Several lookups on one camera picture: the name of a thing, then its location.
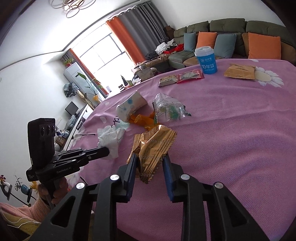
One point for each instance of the blue cushion near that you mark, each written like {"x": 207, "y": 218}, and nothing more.
{"x": 225, "y": 45}

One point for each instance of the blue cushion far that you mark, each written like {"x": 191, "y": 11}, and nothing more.
{"x": 189, "y": 41}

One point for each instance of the orange curtain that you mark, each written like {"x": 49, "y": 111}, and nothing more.
{"x": 132, "y": 49}

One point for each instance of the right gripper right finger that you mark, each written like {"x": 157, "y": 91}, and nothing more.
{"x": 210, "y": 212}

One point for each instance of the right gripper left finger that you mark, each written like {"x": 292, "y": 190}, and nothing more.
{"x": 89, "y": 212}

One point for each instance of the white tissue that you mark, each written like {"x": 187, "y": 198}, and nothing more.
{"x": 110, "y": 137}

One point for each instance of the pink floral tablecloth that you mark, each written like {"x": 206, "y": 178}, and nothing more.
{"x": 241, "y": 133}

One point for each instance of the glass coffee table with jars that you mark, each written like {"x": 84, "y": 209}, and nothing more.
{"x": 139, "y": 77}

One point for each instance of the orange cushion far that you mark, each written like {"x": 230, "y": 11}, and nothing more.
{"x": 206, "y": 39}

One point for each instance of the blue paper coffee cup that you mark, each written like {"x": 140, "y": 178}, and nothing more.
{"x": 206, "y": 58}

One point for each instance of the clear green printed plastic bag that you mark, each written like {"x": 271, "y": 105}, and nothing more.
{"x": 167, "y": 108}

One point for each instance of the ring ceiling lamp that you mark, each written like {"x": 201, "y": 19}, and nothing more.
{"x": 71, "y": 7}

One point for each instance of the pink sleeve left forearm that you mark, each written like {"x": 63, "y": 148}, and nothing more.
{"x": 25, "y": 217}

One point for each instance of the orange peel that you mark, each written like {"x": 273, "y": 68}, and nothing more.
{"x": 147, "y": 122}

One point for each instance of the flat gold snack packet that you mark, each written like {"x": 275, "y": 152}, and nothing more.
{"x": 238, "y": 71}

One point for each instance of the white floor air conditioner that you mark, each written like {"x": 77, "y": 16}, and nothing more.
{"x": 70, "y": 73}

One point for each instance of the patterned paper cup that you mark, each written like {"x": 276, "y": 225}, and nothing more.
{"x": 130, "y": 105}

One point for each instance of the person left hand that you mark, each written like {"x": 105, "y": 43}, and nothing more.
{"x": 58, "y": 195}

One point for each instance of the tall green potted plant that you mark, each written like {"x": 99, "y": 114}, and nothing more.
{"x": 90, "y": 86}

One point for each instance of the green sectional sofa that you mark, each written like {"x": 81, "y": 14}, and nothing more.
{"x": 238, "y": 26}

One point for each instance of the beige snack packet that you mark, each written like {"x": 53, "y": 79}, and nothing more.
{"x": 168, "y": 80}

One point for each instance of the large gold foil wrapper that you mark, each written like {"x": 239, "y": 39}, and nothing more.
{"x": 151, "y": 146}

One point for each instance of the orange cushion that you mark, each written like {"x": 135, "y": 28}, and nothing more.
{"x": 206, "y": 39}
{"x": 264, "y": 47}

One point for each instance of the orange cushion near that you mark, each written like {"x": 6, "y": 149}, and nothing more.
{"x": 264, "y": 47}

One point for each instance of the white black tv cabinet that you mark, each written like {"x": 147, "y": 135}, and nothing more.
{"x": 65, "y": 142}

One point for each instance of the brown ottoman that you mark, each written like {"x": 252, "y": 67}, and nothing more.
{"x": 161, "y": 63}

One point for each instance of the red snack packet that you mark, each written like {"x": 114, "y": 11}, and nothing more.
{"x": 195, "y": 74}

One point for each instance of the blue cushion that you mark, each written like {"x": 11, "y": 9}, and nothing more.
{"x": 189, "y": 41}
{"x": 225, "y": 45}

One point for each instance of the small black monitor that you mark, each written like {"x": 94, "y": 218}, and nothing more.
{"x": 71, "y": 108}

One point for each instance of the grey curtain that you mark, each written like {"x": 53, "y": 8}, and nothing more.
{"x": 146, "y": 25}

